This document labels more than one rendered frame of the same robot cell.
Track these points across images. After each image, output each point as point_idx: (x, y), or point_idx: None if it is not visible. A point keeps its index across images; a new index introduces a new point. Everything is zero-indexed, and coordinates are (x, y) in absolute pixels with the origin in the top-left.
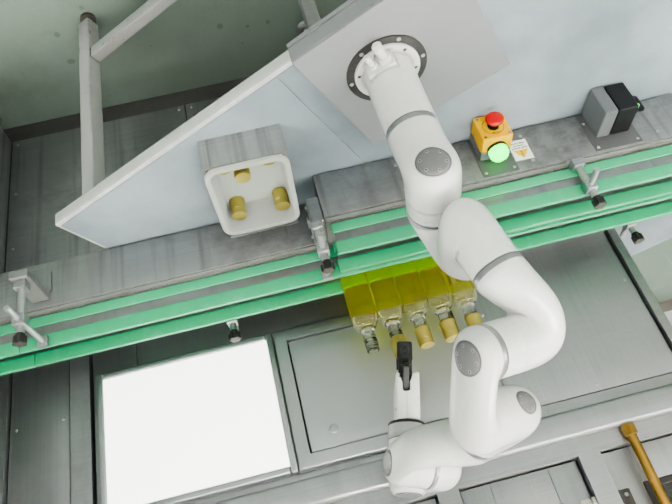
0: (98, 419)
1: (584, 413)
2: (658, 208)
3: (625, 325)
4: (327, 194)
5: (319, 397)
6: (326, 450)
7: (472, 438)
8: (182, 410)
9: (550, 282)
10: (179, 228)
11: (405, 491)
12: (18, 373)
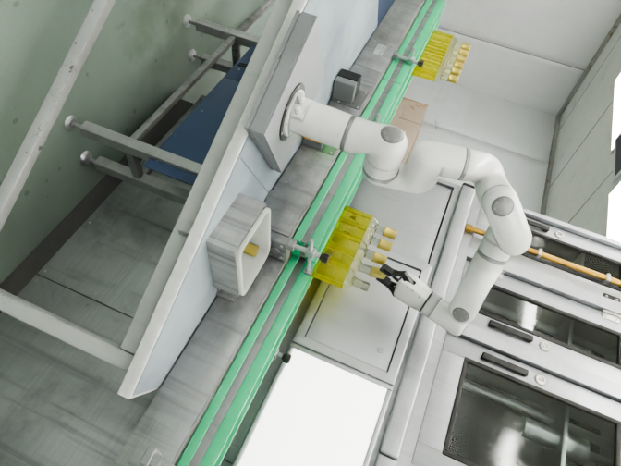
0: None
1: (451, 236)
2: None
3: None
4: (273, 224)
5: (355, 344)
6: (392, 362)
7: (524, 242)
8: (301, 432)
9: (371, 196)
10: (194, 327)
11: (466, 324)
12: None
